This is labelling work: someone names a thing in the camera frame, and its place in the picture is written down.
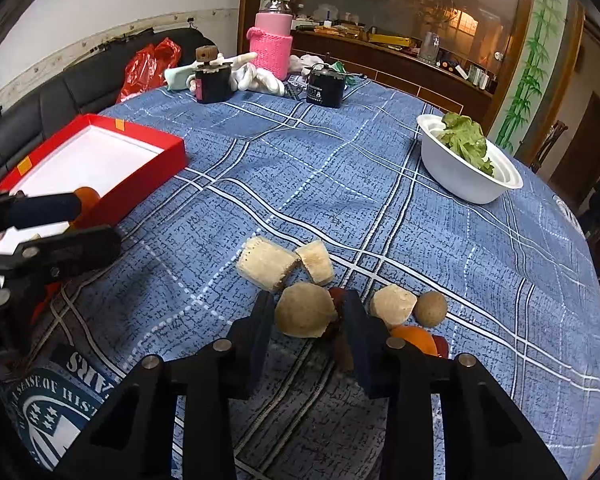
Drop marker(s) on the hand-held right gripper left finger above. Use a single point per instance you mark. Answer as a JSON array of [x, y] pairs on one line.
[[262, 345]]

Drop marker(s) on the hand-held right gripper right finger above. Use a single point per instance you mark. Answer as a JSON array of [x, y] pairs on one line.
[[362, 355]]

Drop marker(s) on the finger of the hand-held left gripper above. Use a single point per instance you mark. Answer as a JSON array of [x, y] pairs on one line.
[[75, 250], [45, 210]]

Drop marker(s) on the orange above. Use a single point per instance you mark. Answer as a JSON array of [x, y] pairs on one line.
[[87, 197], [415, 337]]

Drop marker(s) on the red date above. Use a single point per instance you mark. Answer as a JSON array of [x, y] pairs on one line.
[[336, 296], [442, 347]]

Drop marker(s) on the red box white inside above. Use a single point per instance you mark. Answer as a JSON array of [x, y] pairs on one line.
[[105, 160]]

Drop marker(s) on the round brown fruit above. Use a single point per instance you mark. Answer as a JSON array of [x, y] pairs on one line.
[[430, 308]]

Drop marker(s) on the black leather sofa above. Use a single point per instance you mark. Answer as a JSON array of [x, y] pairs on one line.
[[70, 90]]

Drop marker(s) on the red plastic bag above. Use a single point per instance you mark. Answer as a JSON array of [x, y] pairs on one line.
[[140, 70]]

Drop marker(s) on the blue plaid tablecloth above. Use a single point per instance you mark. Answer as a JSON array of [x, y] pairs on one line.
[[330, 185]]

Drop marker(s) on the mint green cloth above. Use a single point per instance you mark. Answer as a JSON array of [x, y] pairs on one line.
[[177, 77]]

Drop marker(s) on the white bowl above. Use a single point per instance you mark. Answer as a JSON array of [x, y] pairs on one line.
[[460, 180]]

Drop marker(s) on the dark jar with wooden stopper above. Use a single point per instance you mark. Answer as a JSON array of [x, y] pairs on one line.
[[212, 85]]

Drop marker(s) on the green lettuce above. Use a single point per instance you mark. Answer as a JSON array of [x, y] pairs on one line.
[[465, 142]]

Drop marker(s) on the white gloves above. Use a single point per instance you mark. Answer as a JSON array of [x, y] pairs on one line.
[[260, 80]]

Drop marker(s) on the black container white label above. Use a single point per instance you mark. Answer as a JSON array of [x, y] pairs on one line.
[[325, 90]]

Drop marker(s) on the bottle with pink knit sleeve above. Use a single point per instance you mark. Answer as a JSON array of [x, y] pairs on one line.
[[272, 47]]

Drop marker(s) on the wooden chair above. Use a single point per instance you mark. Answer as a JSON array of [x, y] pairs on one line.
[[550, 145]]

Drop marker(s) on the wooden glass cabinet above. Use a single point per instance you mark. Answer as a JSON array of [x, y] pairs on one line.
[[380, 60]]

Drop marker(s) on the glass pitcher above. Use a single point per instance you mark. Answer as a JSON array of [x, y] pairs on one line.
[[430, 49]]

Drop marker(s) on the bamboo painted panel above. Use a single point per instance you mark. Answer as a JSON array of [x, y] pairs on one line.
[[530, 60]]

